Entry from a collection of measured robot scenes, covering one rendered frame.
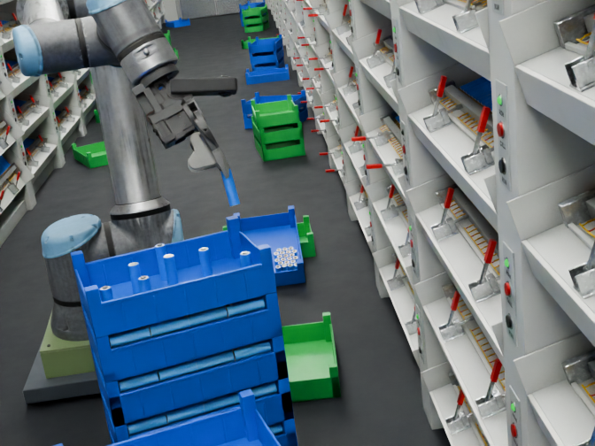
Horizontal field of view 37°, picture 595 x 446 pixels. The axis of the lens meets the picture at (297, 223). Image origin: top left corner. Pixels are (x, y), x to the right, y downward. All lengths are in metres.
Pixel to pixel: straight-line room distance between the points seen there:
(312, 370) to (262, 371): 0.71
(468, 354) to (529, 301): 0.55
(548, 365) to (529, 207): 0.20
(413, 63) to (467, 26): 0.45
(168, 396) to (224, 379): 0.10
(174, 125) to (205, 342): 0.36
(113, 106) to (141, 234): 0.32
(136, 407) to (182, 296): 0.20
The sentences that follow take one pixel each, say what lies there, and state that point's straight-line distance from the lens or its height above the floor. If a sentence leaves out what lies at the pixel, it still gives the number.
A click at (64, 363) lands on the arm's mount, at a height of 0.09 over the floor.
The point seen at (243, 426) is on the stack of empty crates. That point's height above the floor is 0.34.
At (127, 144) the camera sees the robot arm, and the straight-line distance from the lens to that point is 2.19.
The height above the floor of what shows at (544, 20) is 0.93.
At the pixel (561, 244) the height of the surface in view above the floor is 0.69.
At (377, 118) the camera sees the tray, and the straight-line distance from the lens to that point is 2.40.
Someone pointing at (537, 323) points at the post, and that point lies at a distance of 1.08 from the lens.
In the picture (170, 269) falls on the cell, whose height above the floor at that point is 0.53.
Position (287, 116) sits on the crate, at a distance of 4.12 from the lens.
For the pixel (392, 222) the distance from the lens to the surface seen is 2.27.
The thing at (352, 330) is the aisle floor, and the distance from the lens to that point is 2.39.
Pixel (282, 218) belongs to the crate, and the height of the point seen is 0.13.
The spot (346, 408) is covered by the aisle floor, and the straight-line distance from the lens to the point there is 2.05.
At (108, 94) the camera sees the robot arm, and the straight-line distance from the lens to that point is 2.20.
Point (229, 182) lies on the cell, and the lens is 1.52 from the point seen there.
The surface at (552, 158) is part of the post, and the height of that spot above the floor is 0.78.
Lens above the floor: 1.06
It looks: 19 degrees down
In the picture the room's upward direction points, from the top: 7 degrees counter-clockwise
